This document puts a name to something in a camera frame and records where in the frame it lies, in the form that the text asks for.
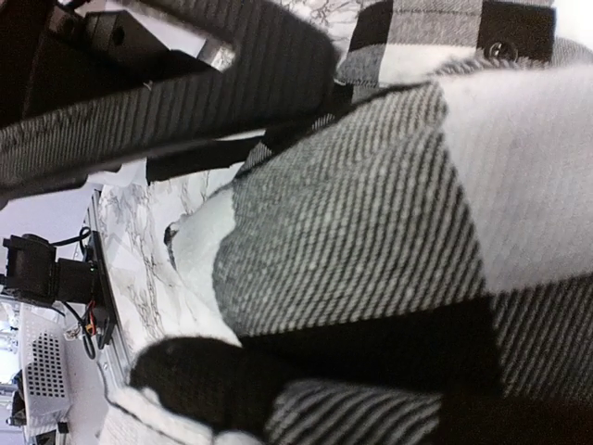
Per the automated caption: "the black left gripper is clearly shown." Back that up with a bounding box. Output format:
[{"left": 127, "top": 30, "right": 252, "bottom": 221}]
[{"left": 1, "top": 1, "right": 208, "bottom": 125}]

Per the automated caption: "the black white checkered shirt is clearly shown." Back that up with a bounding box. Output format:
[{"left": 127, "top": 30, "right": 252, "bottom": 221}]
[{"left": 1, "top": 1, "right": 592, "bottom": 444}]

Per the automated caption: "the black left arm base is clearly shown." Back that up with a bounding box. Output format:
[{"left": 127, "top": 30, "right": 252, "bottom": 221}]
[{"left": 1, "top": 226, "right": 99, "bottom": 360}]

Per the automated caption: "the white perforated equipment box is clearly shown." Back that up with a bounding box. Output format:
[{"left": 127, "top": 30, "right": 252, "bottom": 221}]
[{"left": 19, "top": 304, "right": 71, "bottom": 439}]

